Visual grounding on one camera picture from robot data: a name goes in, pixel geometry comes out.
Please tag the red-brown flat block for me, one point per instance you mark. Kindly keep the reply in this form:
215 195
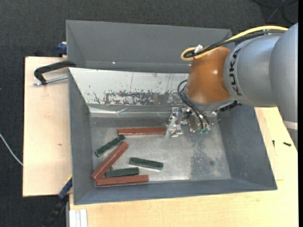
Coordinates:
122 180
142 131
110 161

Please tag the pale wood flat board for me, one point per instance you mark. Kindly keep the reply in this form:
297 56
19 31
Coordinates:
46 131

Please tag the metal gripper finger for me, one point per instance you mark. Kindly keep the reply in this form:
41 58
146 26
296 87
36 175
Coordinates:
174 131
174 115

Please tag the dark green flat block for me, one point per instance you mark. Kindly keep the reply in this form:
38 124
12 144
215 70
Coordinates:
110 145
122 172
146 163

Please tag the grey metal bin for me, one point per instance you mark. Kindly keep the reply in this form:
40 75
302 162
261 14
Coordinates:
165 155

